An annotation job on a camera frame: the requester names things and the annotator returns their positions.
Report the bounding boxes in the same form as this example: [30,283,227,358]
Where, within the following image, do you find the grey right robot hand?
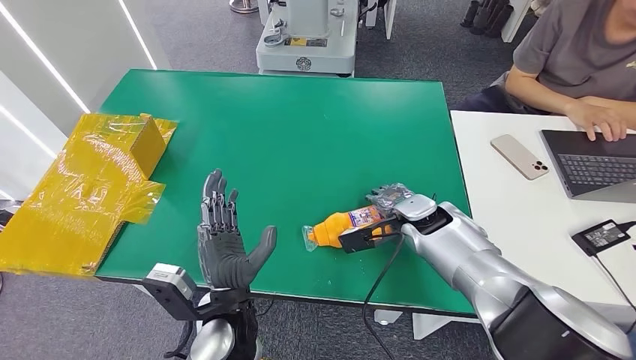
[367,182,416,218]

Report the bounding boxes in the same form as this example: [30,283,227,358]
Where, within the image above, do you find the black adapter cable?
[592,253,636,313]

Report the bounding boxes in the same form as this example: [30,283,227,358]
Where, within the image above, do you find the black power adapter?
[571,219,632,257]

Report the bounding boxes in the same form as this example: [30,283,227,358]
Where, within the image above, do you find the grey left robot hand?
[196,169,278,291]

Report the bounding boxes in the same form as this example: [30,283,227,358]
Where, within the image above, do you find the dark grey laptop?
[539,129,636,204]

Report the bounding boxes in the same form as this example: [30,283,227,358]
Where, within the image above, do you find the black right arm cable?
[361,233,406,360]

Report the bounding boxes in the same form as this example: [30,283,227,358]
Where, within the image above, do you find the white cabinet panel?
[500,0,533,44]

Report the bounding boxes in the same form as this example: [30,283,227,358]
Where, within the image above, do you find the small white table foot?
[373,309,403,326]

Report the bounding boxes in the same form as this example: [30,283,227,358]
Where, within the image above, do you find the person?
[451,0,636,143]

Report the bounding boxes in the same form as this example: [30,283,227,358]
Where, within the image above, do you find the yellow taped cardboard box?
[0,112,179,279]

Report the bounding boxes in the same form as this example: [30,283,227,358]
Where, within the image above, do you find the orange bottle with clear cap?
[301,204,398,253]

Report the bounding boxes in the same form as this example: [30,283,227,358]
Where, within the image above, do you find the beige smartphone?
[490,133,550,181]

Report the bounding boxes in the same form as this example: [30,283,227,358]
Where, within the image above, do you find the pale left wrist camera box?
[141,263,201,322]

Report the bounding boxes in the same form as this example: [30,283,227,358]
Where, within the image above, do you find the large white table foot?
[411,313,481,341]

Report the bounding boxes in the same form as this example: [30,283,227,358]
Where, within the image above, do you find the black stand legs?
[459,0,518,38]

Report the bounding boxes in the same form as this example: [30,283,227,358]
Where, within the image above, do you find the person's hand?
[565,99,629,143]

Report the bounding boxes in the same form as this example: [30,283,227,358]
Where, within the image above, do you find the white panel stand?
[366,0,397,40]

